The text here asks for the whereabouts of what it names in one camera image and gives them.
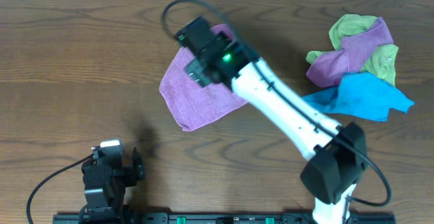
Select purple cloth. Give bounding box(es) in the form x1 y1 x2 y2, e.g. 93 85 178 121
305 16 394 88
158 23 250 132

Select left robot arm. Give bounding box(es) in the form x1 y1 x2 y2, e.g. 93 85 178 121
78 146 145 223

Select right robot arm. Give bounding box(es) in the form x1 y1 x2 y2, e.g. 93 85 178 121
181 37 368 223

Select purple cloth in pile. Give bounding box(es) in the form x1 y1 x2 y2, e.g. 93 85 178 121
305 16 394 88

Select blue cloth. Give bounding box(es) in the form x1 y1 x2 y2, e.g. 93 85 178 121
302 72 414 122

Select green cloth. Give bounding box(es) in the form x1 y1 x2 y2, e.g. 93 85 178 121
305 14 399 87

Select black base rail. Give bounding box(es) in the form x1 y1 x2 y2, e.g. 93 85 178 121
52 211 397 224

